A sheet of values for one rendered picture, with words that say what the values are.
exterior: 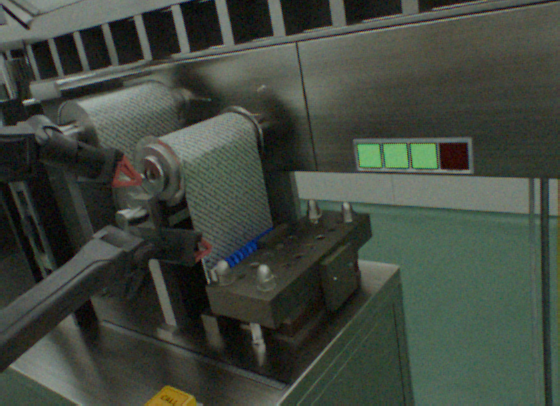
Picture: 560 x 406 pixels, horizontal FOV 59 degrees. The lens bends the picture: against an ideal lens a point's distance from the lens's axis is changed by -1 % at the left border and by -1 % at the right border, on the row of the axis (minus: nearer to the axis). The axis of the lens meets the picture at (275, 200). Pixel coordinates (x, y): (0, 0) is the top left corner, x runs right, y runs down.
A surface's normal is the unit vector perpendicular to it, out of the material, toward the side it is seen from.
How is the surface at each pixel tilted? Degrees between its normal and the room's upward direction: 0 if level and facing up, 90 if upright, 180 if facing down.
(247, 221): 90
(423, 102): 90
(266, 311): 90
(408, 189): 90
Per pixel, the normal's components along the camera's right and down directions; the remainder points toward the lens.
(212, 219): 0.80, 0.06
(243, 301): -0.58, 0.37
